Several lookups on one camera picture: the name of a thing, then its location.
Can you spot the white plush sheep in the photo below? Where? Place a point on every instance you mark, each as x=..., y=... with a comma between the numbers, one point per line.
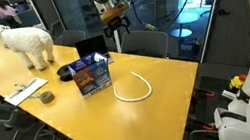
x=26, y=41

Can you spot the blue cardboard box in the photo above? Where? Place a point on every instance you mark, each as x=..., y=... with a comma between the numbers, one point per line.
x=90, y=77

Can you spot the grey open laptop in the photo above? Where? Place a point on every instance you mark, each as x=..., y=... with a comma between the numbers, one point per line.
x=91, y=46

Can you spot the round white table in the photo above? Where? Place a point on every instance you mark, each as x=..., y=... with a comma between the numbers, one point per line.
x=187, y=18

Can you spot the yellow red emergency stop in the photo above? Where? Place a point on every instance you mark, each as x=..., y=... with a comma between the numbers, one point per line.
x=237, y=82

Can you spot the white paper sheet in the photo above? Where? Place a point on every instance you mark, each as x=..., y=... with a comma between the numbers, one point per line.
x=25, y=92

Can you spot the black filament spool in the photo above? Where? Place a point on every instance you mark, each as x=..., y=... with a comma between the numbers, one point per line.
x=64, y=73

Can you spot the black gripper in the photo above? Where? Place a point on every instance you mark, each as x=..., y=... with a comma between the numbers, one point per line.
x=116, y=21

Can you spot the grey tape roll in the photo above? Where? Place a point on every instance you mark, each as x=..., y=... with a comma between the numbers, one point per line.
x=46, y=97

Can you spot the black equipment case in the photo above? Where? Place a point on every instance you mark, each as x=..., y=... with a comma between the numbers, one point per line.
x=211, y=100

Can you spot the person in pink shirt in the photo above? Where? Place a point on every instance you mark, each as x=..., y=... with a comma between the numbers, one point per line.
x=6, y=10

